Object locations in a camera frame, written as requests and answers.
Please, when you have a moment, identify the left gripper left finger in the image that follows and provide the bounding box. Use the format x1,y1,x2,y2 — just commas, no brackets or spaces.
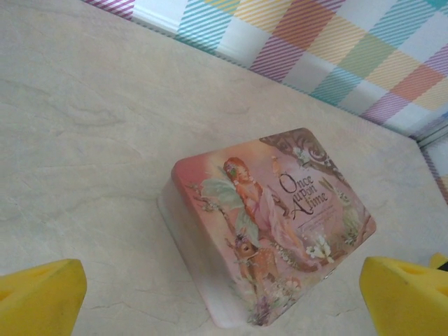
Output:
0,258,88,336

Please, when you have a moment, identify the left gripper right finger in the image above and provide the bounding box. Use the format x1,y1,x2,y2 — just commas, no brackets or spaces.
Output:
360,257,448,336

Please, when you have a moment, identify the pink fairy print tin box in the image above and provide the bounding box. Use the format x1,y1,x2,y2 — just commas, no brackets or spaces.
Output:
157,127,378,330

